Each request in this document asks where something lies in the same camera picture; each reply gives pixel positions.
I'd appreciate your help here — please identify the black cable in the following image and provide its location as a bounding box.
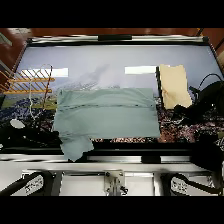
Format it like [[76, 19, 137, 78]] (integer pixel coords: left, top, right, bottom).
[[197, 72, 224, 101]]

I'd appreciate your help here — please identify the silver frame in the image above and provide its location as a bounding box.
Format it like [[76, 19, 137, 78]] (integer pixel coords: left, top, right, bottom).
[[0, 34, 224, 197]]

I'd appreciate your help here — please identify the beige garment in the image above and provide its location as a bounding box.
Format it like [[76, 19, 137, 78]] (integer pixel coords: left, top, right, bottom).
[[158, 63, 194, 110]]

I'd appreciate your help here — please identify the grey-green T-shirt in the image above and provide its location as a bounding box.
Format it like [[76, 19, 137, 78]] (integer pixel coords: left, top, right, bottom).
[[52, 87, 162, 163]]

